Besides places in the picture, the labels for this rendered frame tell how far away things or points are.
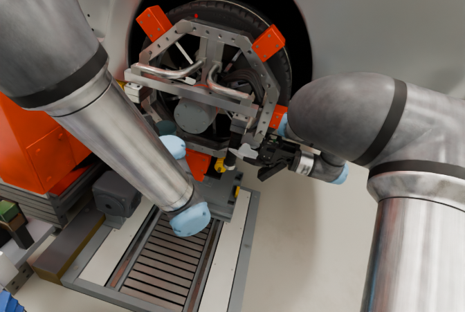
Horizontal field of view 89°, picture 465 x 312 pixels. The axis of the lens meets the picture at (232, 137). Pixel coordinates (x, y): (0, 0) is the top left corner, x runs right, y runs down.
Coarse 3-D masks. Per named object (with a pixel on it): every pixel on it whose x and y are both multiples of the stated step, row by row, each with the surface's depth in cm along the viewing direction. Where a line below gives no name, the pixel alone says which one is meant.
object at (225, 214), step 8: (240, 176) 162; (240, 184) 154; (232, 192) 150; (232, 200) 142; (208, 208) 135; (216, 208) 138; (224, 208) 139; (232, 208) 138; (216, 216) 137; (224, 216) 136
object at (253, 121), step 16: (176, 48) 108; (240, 48) 89; (160, 64) 98; (176, 64) 118; (176, 80) 120; (192, 80) 101; (160, 96) 107; (176, 96) 107; (208, 128) 119; (224, 128) 119
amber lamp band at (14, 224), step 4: (20, 216) 69; (0, 220) 66; (12, 220) 67; (16, 220) 68; (20, 220) 69; (24, 220) 71; (0, 224) 67; (4, 224) 66; (8, 224) 66; (12, 224) 67; (16, 224) 68; (20, 224) 70; (4, 228) 68; (8, 228) 67; (12, 228) 67; (16, 228) 69
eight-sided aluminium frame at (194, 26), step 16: (176, 32) 84; (192, 32) 79; (208, 32) 82; (224, 32) 77; (240, 32) 78; (160, 48) 85; (256, 64) 82; (272, 80) 82; (272, 96) 85; (160, 112) 106; (272, 112) 89; (192, 144) 107; (208, 144) 111; (224, 144) 108
